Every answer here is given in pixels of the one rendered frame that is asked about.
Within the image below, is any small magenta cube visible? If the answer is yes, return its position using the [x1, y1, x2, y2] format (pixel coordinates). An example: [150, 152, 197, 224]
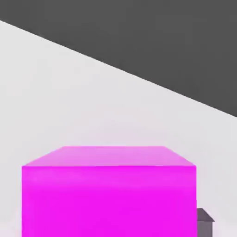
[21, 145, 197, 237]

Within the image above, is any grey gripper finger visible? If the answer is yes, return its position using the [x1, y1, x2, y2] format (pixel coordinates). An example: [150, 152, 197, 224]
[196, 208, 216, 237]

